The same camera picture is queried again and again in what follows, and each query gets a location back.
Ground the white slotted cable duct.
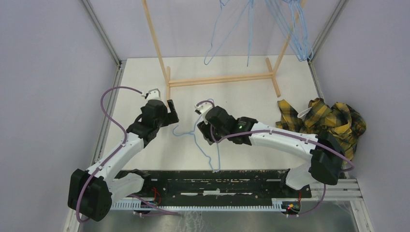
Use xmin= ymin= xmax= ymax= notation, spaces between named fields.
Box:
xmin=109 ymin=198 xmax=299 ymax=213

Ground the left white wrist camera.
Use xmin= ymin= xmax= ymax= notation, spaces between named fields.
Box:
xmin=141 ymin=88 xmax=161 ymax=101

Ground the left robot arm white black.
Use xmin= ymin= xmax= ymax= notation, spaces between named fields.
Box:
xmin=67 ymin=99 xmax=179 ymax=221

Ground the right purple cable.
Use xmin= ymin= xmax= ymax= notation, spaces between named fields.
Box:
xmin=195 ymin=100 xmax=355 ymax=217

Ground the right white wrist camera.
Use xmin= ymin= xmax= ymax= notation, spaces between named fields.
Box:
xmin=195 ymin=101 xmax=215 ymax=115

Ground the wooden hanger rack frame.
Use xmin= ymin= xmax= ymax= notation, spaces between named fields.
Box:
xmin=142 ymin=0 xmax=294 ymax=100

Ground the purple cable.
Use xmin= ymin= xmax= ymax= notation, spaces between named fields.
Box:
xmin=195 ymin=100 xmax=355 ymax=217
xmin=75 ymin=86 xmax=179 ymax=223

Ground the yellow black plaid shirt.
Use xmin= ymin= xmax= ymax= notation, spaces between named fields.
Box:
xmin=276 ymin=98 xmax=366 ymax=160

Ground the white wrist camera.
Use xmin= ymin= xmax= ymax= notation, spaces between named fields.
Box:
xmin=195 ymin=101 xmax=215 ymax=115
xmin=141 ymin=88 xmax=161 ymax=101

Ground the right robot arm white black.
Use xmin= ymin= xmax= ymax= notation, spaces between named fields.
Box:
xmin=195 ymin=101 xmax=345 ymax=190

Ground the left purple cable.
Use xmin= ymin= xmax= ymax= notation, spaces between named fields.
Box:
xmin=75 ymin=86 xmax=179 ymax=223

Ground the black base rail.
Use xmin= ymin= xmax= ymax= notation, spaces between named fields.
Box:
xmin=131 ymin=169 xmax=312 ymax=207

